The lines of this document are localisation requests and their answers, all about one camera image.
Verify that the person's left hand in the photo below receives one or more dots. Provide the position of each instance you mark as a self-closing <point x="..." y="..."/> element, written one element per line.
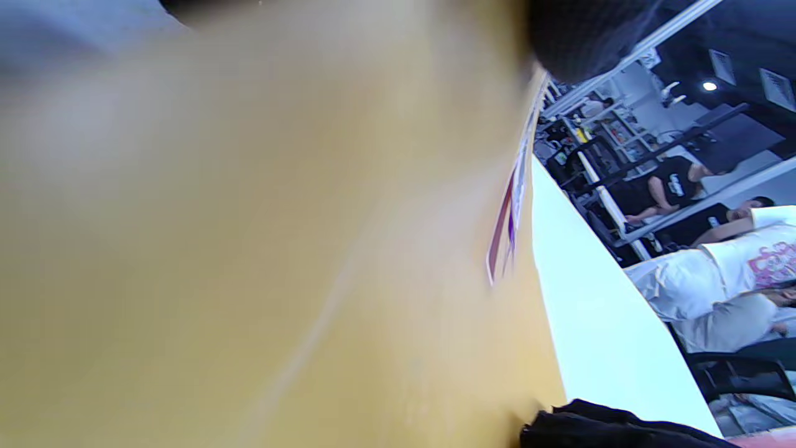
<point x="591" y="37"/>

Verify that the person's right hand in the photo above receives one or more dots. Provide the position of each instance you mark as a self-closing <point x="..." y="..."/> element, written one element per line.
<point x="591" y="429"/>

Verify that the lavender sticky note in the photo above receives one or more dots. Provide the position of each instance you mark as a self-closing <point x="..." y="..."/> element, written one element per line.
<point x="500" y="233"/>

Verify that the orange L-shaped folder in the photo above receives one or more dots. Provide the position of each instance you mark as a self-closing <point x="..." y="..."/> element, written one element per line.
<point x="249" y="249"/>

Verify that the white metal shelving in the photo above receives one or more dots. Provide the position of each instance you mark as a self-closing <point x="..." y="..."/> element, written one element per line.
<point x="612" y="134"/>

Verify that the round ceiling spotlight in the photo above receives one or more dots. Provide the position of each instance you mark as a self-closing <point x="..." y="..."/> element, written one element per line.
<point x="709" y="86"/>

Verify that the black mesh office chair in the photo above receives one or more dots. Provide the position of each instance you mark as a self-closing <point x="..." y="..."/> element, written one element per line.
<point x="740" y="373"/>

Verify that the white paper label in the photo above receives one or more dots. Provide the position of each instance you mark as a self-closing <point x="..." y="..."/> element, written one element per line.
<point x="521" y="186"/>

